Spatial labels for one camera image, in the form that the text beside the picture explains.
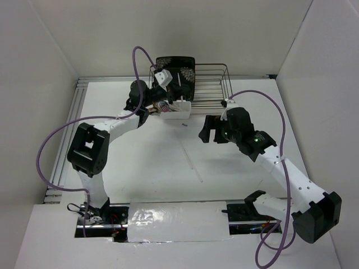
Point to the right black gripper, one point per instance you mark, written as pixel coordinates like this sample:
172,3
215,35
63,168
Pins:
212,121

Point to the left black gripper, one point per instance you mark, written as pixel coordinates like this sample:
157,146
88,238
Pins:
175,91

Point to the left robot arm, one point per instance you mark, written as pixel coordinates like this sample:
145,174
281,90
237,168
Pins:
88,152

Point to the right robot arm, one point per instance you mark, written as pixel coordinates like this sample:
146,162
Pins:
312,212

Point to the front black floral plate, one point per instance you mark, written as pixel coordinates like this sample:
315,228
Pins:
185,74

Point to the black floral plate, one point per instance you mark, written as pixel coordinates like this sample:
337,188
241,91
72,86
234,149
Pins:
167,62
185,74

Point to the white cutlery caddy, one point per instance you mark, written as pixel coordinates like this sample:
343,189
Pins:
177,115

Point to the rear black floral plate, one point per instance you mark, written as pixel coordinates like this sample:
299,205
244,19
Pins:
167,62

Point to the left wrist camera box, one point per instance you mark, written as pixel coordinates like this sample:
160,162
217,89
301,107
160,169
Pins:
162,79

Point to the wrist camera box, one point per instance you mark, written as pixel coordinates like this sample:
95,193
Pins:
227,104
162,79

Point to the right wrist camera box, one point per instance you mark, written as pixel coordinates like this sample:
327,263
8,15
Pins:
227,104

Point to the grey wire dish rack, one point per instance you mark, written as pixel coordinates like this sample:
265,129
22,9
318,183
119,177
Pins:
212,85

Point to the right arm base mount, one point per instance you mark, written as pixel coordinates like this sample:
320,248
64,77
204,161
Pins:
244,218

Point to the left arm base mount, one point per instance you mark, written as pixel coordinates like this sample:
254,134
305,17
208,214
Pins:
114,226

